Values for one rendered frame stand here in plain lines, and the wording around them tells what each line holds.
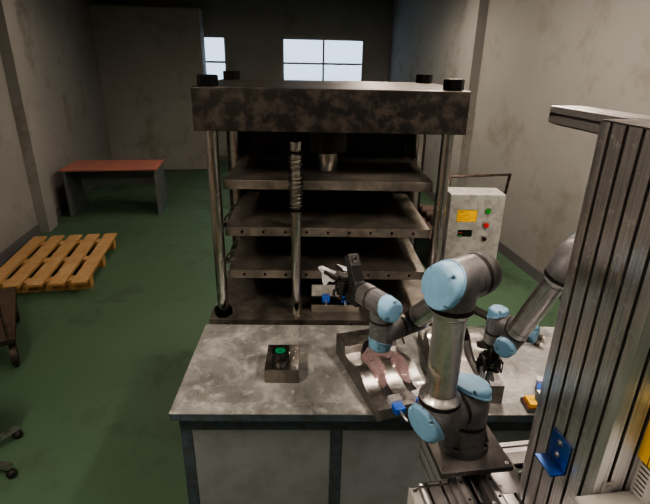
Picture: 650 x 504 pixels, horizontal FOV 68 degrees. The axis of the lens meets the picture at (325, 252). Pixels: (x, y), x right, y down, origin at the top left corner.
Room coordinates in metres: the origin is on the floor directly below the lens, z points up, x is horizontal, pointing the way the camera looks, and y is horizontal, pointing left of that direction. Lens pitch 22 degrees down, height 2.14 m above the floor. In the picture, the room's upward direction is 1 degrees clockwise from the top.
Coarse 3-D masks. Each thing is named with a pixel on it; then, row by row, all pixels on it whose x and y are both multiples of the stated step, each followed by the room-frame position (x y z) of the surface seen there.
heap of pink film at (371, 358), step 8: (368, 352) 1.86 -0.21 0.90; (376, 352) 1.86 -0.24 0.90; (392, 352) 1.84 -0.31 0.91; (368, 360) 1.78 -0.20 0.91; (376, 360) 1.78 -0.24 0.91; (392, 360) 1.79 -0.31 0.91; (400, 360) 1.77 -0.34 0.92; (376, 368) 1.72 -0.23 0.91; (384, 368) 1.73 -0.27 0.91; (400, 368) 1.74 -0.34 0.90; (408, 368) 1.75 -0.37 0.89; (376, 376) 1.69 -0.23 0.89; (384, 376) 1.70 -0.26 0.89; (400, 376) 1.72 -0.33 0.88; (408, 376) 1.72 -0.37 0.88; (384, 384) 1.67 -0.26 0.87
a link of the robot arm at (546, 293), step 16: (560, 256) 1.39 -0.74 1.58; (544, 272) 1.41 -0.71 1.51; (560, 272) 1.36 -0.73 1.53; (544, 288) 1.40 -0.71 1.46; (560, 288) 1.37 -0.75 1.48; (528, 304) 1.43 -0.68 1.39; (544, 304) 1.39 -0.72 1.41; (512, 320) 1.47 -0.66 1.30; (528, 320) 1.41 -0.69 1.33; (512, 336) 1.44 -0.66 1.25; (496, 352) 1.45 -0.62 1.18; (512, 352) 1.42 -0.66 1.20
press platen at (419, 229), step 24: (264, 192) 3.14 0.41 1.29; (288, 192) 3.15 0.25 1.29; (312, 192) 3.17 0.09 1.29; (240, 216) 2.61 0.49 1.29; (264, 216) 2.62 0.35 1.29; (288, 216) 2.63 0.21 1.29; (312, 216) 2.64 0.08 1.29; (336, 216) 2.65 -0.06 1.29; (360, 216) 2.66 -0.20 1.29; (384, 216) 2.67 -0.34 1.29; (408, 216) 2.67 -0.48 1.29
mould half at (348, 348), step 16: (336, 336) 1.99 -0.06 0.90; (352, 336) 1.97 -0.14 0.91; (336, 352) 1.99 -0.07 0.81; (352, 352) 1.89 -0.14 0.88; (400, 352) 1.90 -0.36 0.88; (352, 368) 1.79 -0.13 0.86; (368, 368) 1.74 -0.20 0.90; (416, 368) 1.76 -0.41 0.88; (368, 384) 1.66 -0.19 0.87; (400, 384) 1.68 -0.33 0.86; (416, 384) 1.69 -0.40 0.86; (368, 400) 1.61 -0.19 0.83; (384, 400) 1.58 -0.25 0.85; (384, 416) 1.53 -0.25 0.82; (400, 416) 1.55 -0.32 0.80
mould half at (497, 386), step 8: (424, 336) 2.00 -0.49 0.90; (472, 336) 1.96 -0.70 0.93; (480, 336) 1.96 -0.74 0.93; (424, 344) 1.99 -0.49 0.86; (472, 344) 1.92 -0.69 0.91; (424, 352) 1.97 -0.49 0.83; (480, 352) 1.88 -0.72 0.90; (464, 360) 1.83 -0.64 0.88; (464, 368) 1.77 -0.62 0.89; (496, 376) 1.71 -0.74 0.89; (496, 384) 1.65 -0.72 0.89; (496, 392) 1.64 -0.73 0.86; (496, 400) 1.64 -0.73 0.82
